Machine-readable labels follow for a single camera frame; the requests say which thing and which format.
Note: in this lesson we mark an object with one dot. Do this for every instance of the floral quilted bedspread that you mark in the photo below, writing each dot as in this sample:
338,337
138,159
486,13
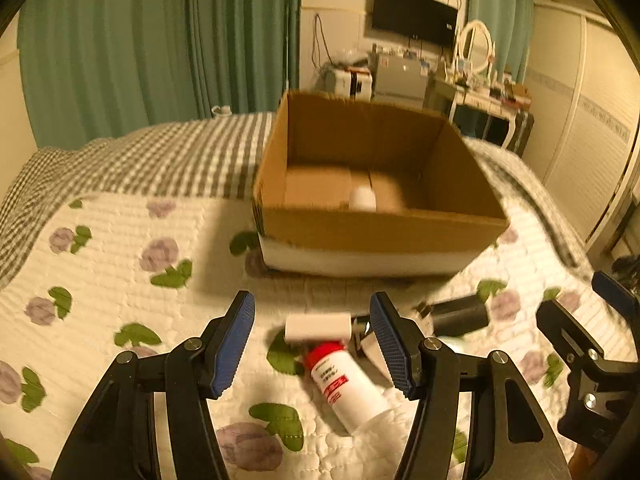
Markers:
125,285

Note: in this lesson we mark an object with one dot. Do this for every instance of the white rectangular box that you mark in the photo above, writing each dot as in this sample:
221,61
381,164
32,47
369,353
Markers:
318,327

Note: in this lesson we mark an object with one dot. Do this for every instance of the small white round container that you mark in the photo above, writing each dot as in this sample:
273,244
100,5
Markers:
362,197

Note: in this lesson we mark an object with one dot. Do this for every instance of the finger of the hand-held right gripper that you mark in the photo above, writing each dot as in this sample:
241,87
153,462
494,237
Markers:
614,291
567,327

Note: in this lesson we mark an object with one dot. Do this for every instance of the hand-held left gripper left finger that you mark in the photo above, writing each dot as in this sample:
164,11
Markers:
231,355

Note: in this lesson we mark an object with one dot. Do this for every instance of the white vanity table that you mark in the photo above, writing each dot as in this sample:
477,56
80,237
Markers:
480,105

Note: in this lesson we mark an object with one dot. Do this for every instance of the black cylindrical bottle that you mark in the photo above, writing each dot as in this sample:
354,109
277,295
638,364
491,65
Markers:
457,316

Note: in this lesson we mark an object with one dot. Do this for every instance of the white panelled wardrobe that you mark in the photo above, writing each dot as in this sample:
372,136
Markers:
580,110

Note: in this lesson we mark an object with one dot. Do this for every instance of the cardboard box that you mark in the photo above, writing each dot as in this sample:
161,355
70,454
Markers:
370,230

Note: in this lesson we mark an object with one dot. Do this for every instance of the white oval vanity mirror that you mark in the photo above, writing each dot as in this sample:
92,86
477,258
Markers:
475,45

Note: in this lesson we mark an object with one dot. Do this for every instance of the small white bedside item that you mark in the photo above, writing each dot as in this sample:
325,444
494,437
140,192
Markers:
222,110

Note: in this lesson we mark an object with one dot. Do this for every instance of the white bottle with red cap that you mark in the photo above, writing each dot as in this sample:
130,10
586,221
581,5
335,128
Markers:
345,385

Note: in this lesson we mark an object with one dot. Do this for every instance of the narrow green curtain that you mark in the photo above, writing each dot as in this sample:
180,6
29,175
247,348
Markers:
502,15

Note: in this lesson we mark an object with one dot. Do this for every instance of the silver grey cabinet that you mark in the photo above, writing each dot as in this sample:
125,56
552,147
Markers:
400,77

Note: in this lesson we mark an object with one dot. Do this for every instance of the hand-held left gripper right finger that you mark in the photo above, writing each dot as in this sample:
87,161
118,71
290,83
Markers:
393,352

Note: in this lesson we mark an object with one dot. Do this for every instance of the black wall television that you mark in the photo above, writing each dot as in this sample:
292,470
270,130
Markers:
412,12

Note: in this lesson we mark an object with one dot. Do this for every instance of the wide green curtain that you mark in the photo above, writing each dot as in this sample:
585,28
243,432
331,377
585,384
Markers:
150,45

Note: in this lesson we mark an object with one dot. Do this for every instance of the grey checkered blanket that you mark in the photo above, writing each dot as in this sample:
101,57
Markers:
165,160

